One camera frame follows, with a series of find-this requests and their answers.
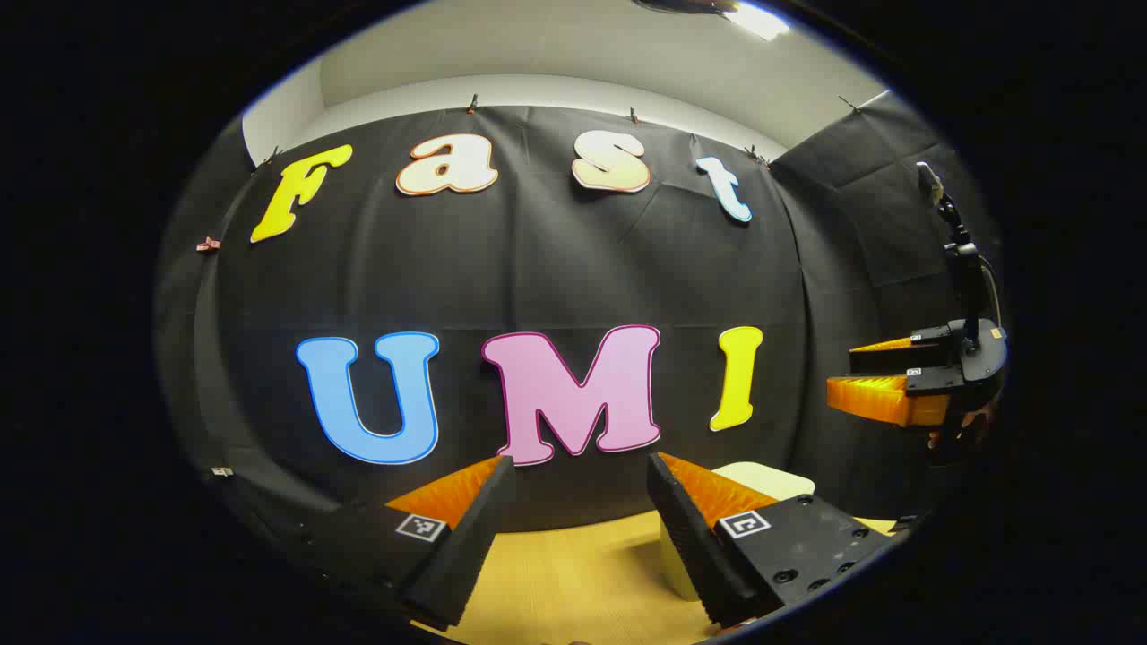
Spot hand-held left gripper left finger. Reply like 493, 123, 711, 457
296, 455, 516, 630

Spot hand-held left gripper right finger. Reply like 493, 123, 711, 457
647, 452, 897, 628

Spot green desktop garbage bin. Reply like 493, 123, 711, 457
660, 461, 816, 603

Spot wooden desktop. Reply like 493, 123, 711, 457
412, 509, 897, 645

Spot black backdrop cloth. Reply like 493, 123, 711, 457
154, 90, 1009, 538

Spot ceiling light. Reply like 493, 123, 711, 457
721, 0, 791, 41

